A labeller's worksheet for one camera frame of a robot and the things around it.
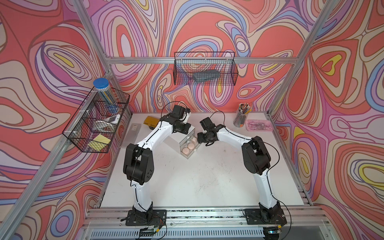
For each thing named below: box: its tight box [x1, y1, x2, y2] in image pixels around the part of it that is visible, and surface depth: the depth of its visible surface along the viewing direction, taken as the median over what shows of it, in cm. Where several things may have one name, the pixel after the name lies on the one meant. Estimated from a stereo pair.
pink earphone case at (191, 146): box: [187, 142, 195, 150], surface depth 101 cm
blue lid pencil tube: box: [93, 77, 119, 114], surface depth 76 cm
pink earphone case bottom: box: [182, 147, 190, 155], surface depth 98 cm
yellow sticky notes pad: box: [87, 134, 111, 152], surface depth 68 cm
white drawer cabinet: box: [163, 126, 201, 157], surface depth 95 cm
